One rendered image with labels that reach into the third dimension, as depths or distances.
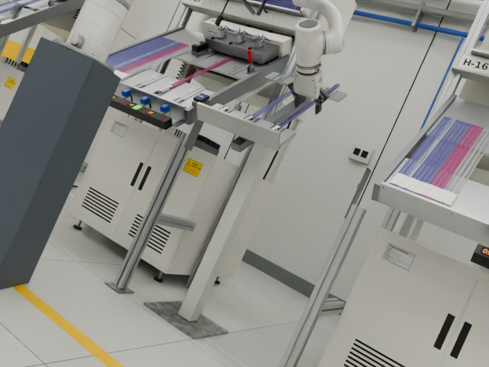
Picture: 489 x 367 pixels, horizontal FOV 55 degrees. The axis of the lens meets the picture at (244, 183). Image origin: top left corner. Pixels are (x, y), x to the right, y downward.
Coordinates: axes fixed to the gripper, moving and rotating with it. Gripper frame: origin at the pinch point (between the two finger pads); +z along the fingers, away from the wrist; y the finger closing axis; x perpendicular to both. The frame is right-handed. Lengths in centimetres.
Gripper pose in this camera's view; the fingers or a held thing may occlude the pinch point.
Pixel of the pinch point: (308, 106)
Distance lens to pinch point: 174.6
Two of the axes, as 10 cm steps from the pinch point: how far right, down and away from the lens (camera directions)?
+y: -8.0, -3.6, 4.8
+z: 0.9, 7.1, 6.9
